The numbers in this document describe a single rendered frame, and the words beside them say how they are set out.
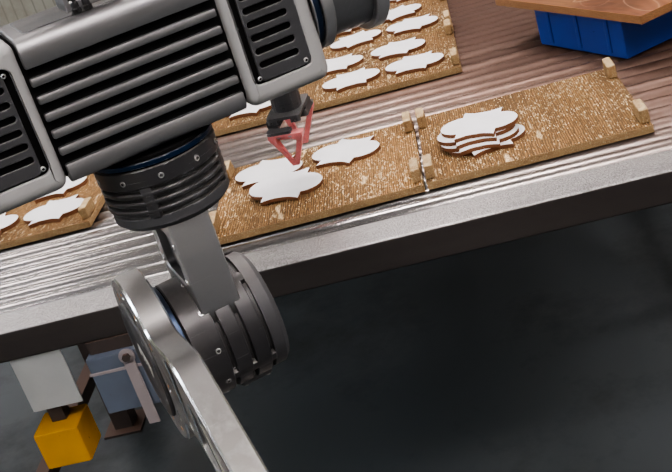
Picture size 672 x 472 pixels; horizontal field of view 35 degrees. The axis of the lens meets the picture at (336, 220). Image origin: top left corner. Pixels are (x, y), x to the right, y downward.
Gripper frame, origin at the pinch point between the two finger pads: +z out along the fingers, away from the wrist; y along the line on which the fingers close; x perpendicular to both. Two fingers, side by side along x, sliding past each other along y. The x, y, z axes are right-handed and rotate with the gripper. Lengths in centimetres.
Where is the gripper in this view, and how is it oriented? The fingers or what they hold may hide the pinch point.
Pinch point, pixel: (299, 149)
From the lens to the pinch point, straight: 206.8
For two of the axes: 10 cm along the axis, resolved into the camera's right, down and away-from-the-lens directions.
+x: 9.6, -1.4, -2.4
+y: -1.4, 4.9, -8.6
